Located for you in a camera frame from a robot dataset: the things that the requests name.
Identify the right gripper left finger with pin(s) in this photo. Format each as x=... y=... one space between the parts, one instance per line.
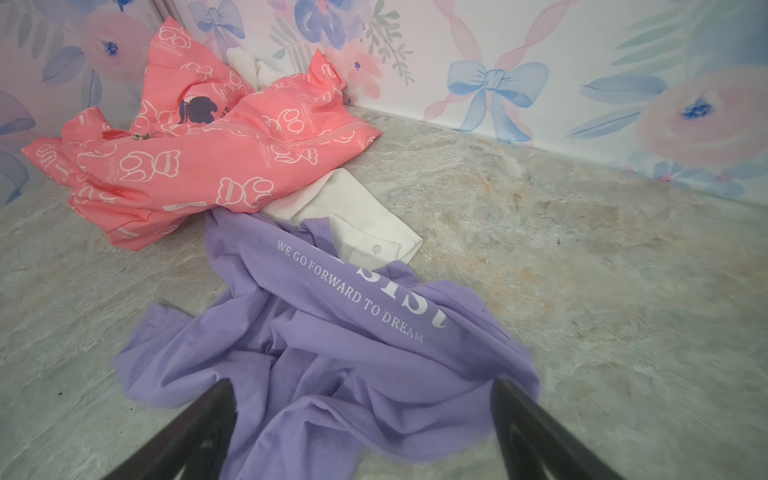
x=193 y=446

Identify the purple printed t-shirt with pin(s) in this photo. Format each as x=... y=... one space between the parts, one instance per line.
x=326 y=358

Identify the white shirt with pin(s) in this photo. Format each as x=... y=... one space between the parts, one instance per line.
x=348 y=216

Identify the left aluminium corner post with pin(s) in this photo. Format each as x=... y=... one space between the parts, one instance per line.
x=165 y=9

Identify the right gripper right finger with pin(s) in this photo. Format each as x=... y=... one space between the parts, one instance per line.
x=536 y=446

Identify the pink patterned garment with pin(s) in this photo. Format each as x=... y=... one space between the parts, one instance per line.
x=203 y=138

